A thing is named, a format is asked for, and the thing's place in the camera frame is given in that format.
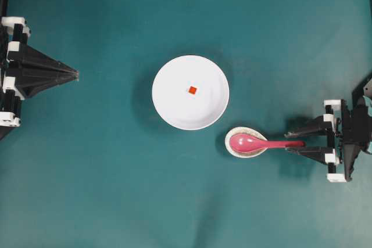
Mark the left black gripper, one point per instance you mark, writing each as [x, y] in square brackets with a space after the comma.
[17, 87]

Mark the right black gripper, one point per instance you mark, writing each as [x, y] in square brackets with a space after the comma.
[354, 131]

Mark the pink ceramic spoon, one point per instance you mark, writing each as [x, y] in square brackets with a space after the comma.
[245, 143]

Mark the small red block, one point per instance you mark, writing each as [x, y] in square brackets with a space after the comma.
[192, 90]

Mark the speckled egg-shaped spoon rest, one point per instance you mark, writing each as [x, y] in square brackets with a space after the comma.
[243, 130]

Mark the white round bowl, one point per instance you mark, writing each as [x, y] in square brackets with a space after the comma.
[177, 106]

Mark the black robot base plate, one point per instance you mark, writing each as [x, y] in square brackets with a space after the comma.
[362, 89]

